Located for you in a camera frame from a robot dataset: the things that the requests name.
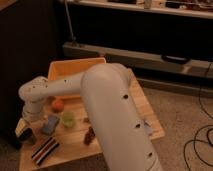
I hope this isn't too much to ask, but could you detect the dark grey cup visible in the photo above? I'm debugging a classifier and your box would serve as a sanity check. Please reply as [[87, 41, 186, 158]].
[[19, 131, 36, 145]]

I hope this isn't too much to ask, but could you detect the green plastic cup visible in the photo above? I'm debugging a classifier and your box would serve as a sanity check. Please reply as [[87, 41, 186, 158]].
[[61, 112, 75, 128]]

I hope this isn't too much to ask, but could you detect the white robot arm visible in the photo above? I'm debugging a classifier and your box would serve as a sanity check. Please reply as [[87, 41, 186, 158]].
[[18, 63, 163, 171]]

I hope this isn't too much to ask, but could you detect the blue sponge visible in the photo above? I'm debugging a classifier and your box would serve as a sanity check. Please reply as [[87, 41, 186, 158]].
[[41, 115, 59, 135]]

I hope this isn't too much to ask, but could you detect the striped black red eraser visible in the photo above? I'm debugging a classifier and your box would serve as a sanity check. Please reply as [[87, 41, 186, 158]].
[[31, 137, 59, 166]]

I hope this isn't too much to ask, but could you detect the orange ball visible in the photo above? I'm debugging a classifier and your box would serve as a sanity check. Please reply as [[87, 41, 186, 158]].
[[51, 99, 64, 112]]

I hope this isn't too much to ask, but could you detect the yellow plastic bin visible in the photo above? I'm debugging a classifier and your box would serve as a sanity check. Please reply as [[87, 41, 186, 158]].
[[47, 56, 107, 100]]

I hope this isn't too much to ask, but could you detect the blue grey cloth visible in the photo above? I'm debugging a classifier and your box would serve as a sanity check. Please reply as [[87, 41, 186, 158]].
[[144, 121, 153, 136]]

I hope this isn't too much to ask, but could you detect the grey metal shelf rail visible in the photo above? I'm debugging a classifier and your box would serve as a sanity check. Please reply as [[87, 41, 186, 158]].
[[63, 42, 213, 79]]

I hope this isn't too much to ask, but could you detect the black cable on floor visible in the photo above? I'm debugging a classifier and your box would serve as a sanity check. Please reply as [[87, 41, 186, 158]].
[[183, 61, 213, 169]]

